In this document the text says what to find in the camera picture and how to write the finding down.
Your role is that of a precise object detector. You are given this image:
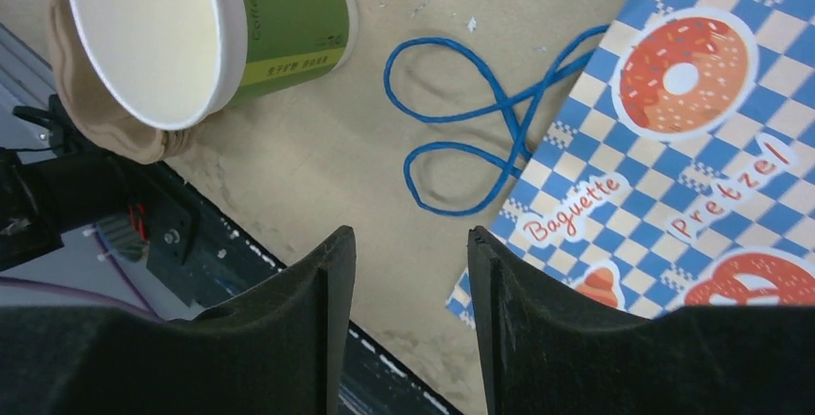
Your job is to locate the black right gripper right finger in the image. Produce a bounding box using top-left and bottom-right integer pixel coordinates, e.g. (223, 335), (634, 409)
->
(467, 227), (814, 414)

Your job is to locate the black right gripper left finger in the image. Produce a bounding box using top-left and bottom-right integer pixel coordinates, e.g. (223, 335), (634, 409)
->
(1, 226), (356, 414)

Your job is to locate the blue checkered paper bag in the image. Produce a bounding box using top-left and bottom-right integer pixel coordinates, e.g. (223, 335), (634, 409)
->
(406, 0), (814, 318)

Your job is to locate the green paper coffee cup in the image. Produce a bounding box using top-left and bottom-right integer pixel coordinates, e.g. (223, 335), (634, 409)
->
(69, 0), (358, 131)

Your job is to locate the brown pulp cup carrier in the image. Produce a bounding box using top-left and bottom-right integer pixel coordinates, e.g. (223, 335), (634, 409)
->
(46, 0), (198, 164)

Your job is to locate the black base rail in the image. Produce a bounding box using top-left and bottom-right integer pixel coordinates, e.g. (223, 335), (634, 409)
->
(1, 96), (455, 414)

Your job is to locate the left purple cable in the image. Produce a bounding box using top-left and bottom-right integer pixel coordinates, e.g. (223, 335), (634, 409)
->
(0, 227), (167, 325)

